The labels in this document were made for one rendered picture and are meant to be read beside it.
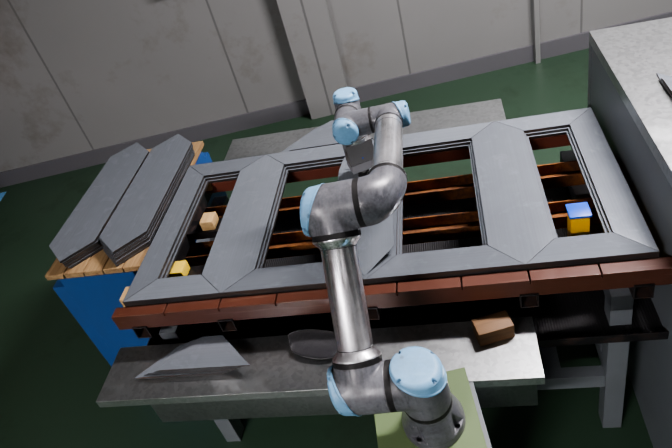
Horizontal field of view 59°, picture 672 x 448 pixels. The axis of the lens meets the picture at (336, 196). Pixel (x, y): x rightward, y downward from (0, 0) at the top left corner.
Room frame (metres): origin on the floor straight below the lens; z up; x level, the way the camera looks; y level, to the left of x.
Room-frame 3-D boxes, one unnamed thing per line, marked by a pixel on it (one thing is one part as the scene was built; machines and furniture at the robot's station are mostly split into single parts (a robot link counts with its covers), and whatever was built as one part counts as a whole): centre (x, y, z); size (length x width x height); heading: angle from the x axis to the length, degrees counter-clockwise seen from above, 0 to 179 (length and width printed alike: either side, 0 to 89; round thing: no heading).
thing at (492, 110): (2.15, -0.16, 0.74); 1.20 x 0.26 x 0.03; 75
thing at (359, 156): (1.60, -0.11, 1.04); 0.10 x 0.09 x 0.16; 7
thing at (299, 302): (1.21, -0.01, 0.80); 1.62 x 0.04 x 0.06; 75
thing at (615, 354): (1.08, -0.70, 0.34); 0.06 x 0.06 x 0.68; 75
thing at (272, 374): (1.14, 0.22, 0.67); 1.30 x 0.20 x 0.03; 75
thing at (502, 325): (1.05, -0.31, 0.70); 0.10 x 0.06 x 0.05; 90
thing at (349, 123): (1.48, -0.10, 1.20); 0.11 x 0.11 x 0.08; 76
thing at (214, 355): (1.27, 0.55, 0.70); 0.39 x 0.12 x 0.04; 75
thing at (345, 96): (1.58, -0.11, 1.20); 0.09 x 0.08 x 0.11; 166
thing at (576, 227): (1.21, -0.64, 0.78); 0.05 x 0.05 x 0.19; 75
